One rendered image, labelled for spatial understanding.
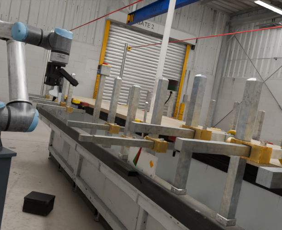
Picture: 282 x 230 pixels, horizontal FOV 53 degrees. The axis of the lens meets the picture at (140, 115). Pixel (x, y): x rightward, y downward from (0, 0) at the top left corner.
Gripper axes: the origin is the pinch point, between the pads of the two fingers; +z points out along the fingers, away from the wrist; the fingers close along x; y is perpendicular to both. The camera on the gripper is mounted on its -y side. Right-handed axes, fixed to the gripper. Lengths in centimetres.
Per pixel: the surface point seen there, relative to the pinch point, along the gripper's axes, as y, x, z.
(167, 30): -127, -128, -88
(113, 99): -35.4, -14.8, -6.2
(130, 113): -36.8, 10.1, -1.0
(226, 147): -31, 90, -2
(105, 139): -14.2, 40.4, 8.8
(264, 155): -43, 92, -1
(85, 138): -13.3, 15.4, 13.5
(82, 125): -18.0, -9.9, 11.2
